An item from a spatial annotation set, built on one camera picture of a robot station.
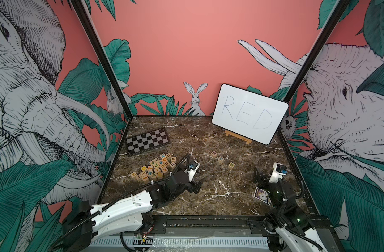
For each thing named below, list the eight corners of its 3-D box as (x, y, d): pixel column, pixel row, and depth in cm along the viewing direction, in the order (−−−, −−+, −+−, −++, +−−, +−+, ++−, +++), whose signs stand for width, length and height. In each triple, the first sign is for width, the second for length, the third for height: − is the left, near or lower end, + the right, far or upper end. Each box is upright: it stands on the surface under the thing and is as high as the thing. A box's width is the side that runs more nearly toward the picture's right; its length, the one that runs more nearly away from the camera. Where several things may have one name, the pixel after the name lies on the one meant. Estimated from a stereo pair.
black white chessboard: (129, 155, 101) (127, 153, 98) (127, 141, 108) (125, 138, 106) (170, 143, 107) (170, 140, 105) (166, 130, 115) (165, 127, 112)
